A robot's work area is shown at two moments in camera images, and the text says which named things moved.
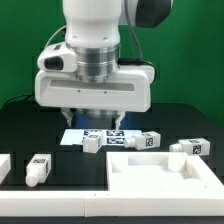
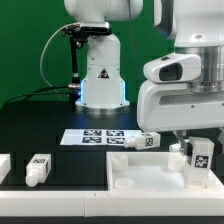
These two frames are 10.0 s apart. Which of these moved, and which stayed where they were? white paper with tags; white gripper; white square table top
Moved: white gripper
Stayed: white square table top; white paper with tags
